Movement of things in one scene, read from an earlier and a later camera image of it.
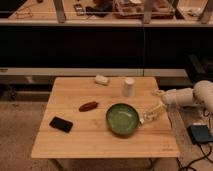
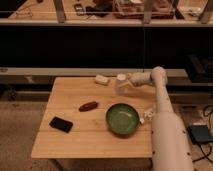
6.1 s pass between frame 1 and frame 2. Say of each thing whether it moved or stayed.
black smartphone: stayed
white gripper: moved
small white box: stayed
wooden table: stayed
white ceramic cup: moved
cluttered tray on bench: stayed
